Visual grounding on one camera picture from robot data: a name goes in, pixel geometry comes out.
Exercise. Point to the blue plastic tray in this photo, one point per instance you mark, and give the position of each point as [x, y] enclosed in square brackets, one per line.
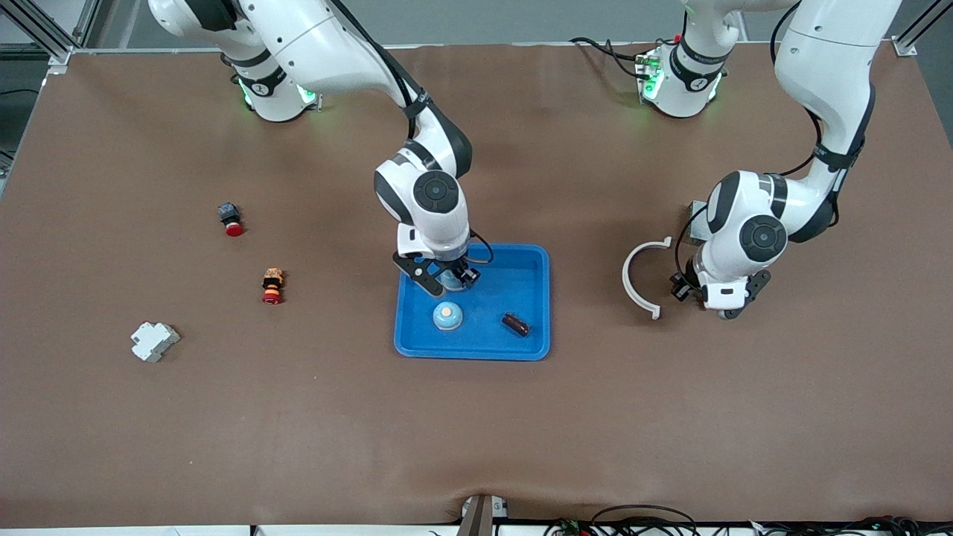
[491, 342]

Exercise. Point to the metal table edge rail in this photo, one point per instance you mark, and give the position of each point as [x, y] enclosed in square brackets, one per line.
[521, 46]

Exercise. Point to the red button black body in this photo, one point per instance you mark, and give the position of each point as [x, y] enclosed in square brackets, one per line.
[231, 220]

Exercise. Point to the red button yellow body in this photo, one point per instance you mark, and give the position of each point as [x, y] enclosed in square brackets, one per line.
[272, 287]

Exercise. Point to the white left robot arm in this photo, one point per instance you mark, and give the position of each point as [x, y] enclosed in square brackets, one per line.
[826, 67]

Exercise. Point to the blue desk bell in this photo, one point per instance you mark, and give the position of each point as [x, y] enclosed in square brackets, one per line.
[441, 321]
[450, 282]

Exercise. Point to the brown table mat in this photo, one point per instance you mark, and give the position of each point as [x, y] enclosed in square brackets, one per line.
[476, 432]

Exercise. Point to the grey table clamp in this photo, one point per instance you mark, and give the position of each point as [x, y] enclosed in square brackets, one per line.
[482, 517]

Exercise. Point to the glossy dark brown capacitor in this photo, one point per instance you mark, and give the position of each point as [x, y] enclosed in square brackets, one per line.
[515, 324]

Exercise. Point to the aluminium frame post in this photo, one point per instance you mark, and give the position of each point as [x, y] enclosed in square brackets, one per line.
[903, 46]
[58, 58]

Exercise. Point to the white curved plastic bracket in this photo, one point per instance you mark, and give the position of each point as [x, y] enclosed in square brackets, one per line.
[625, 277]

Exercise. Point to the silver metal box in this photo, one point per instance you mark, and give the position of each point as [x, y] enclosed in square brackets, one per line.
[695, 223]

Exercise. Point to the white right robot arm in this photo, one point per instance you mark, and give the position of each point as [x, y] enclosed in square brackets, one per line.
[313, 45]

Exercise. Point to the white circuit breaker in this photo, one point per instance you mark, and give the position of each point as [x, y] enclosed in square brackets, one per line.
[154, 342]

